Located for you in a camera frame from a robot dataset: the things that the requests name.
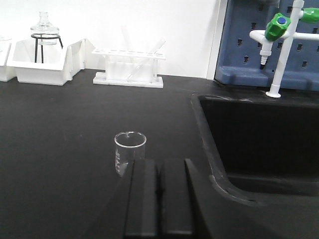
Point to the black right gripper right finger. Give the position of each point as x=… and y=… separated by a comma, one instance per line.
x=178, y=215

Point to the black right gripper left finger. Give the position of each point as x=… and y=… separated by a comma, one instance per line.
x=142, y=215

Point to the white plastic storage bin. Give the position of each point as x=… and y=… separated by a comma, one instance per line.
x=53, y=64

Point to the white test tube rack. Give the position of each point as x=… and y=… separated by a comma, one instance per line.
x=120, y=63

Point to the white lab faucet green knobs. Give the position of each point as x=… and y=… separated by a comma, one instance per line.
x=285, y=28

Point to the small clear glass beaker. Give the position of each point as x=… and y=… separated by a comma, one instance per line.
x=130, y=146

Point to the clear glass flask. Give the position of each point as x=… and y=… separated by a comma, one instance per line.
x=44, y=31

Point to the black lab sink basin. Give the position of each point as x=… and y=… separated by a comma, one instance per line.
x=261, y=150

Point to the blue pegboard drying rack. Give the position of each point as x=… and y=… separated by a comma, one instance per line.
x=239, y=55

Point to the clear glass test tube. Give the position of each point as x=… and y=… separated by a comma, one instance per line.
x=156, y=48

